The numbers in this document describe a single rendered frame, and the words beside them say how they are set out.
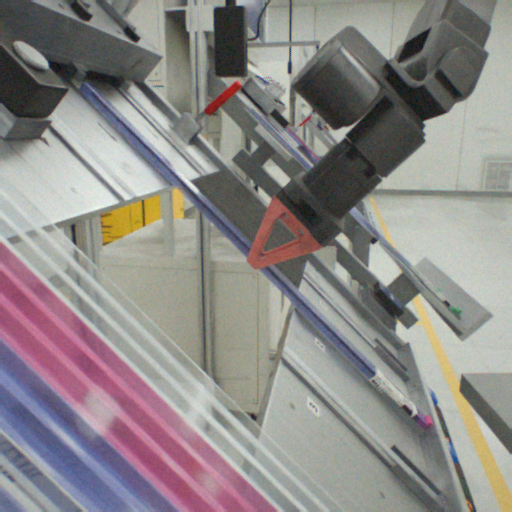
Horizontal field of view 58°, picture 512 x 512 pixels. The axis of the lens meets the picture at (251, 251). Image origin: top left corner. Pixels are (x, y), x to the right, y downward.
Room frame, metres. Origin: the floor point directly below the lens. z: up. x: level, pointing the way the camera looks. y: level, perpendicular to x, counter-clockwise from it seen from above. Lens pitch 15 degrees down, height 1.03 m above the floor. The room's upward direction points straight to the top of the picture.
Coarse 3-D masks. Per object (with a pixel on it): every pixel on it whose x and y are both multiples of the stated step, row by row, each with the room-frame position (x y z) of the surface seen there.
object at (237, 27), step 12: (216, 12) 0.34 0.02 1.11; (228, 12) 0.34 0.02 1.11; (240, 12) 0.34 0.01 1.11; (216, 24) 0.34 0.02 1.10; (228, 24) 0.34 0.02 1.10; (240, 24) 0.34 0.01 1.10; (216, 36) 0.35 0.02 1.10; (228, 36) 0.34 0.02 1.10; (240, 36) 0.34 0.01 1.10; (216, 48) 0.35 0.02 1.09; (228, 48) 0.34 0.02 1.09; (240, 48) 0.34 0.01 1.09; (216, 60) 0.35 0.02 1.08; (228, 60) 0.34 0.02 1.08; (240, 60) 0.34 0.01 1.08; (216, 72) 0.35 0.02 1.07; (228, 72) 0.34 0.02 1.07; (240, 72) 0.34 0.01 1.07
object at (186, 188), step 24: (96, 96) 0.49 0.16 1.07; (120, 120) 0.49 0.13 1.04; (144, 144) 0.48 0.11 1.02; (168, 168) 0.48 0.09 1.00; (192, 192) 0.47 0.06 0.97; (216, 216) 0.47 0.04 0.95; (240, 240) 0.46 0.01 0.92; (288, 288) 0.45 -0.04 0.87; (312, 312) 0.45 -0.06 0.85; (336, 336) 0.44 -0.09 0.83; (360, 360) 0.44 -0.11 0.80
